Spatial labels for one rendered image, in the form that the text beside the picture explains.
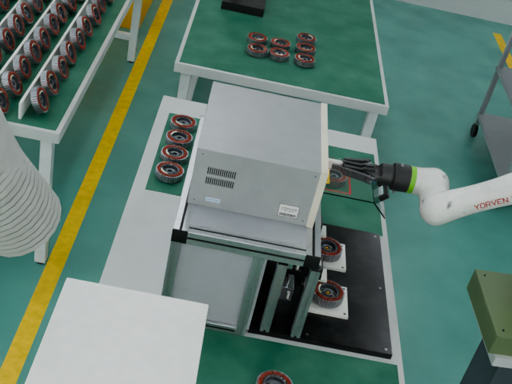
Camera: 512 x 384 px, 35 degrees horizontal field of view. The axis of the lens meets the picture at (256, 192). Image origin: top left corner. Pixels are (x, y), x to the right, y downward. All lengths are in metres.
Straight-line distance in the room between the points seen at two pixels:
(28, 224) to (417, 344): 2.71
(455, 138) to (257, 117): 3.32
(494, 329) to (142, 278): 1.19
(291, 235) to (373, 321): 0.50
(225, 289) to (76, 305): 0.67
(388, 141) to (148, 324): 3.70
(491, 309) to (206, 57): 2.03
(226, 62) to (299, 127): 1.65
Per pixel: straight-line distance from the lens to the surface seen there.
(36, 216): 1.49
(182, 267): 2.43
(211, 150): 2.33
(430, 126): 5.77
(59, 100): 3.60
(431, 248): 4.54
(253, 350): 2.54
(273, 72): 4.16
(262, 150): 2.38
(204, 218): 2.39
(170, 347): 1.87
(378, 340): 2.69
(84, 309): 1.93
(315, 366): 2.55
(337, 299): 2.70
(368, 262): 2.98
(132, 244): 2.83
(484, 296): 2.94
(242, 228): 2.39
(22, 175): 1.43
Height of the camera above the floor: 2.55
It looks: 34 degrees down
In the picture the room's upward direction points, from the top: 14 degrees clockwise
